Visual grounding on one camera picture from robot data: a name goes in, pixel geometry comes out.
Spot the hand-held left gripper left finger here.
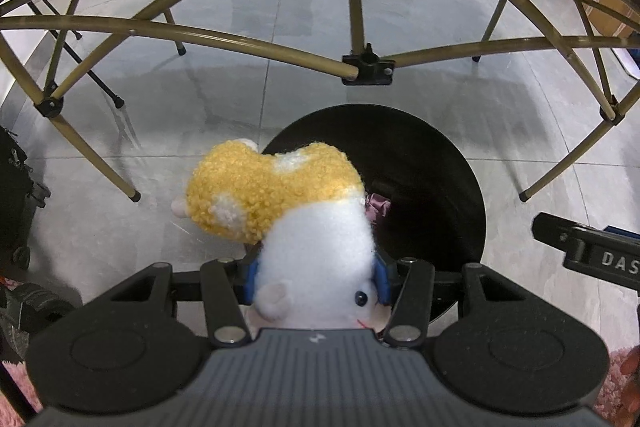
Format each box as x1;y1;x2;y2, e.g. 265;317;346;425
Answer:
100;257;260;349

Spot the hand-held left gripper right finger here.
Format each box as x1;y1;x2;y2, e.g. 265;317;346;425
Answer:
372;254;538;349

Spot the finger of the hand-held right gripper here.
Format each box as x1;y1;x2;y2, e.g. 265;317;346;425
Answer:
532;212;577;254

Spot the yellow white plush toy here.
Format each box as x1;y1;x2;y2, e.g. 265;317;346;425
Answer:
171;138;393;333

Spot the black round trash bin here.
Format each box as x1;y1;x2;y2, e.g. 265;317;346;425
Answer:
245;104;487;323

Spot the mauve satin fabric piece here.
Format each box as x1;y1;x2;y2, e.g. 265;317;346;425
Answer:
366;192;392;221

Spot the white flat board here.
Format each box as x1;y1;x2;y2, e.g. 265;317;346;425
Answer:
617;49;640;80

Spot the black tripod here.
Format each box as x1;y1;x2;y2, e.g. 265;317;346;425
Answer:
0;0;126;110

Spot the brown cardboard box red tape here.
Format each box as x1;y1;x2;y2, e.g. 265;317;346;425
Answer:
565;0;640;38

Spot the black bag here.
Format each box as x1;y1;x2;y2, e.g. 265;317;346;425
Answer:
0;126;52;269

